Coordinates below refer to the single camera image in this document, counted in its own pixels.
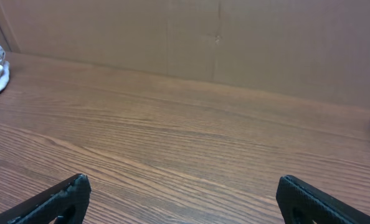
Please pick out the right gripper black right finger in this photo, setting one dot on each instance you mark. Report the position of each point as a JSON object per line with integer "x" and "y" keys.
{"x": 302, "y": 203}

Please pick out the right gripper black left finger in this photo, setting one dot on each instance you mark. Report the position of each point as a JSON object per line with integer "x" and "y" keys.
{"x": 64, "y": 203}

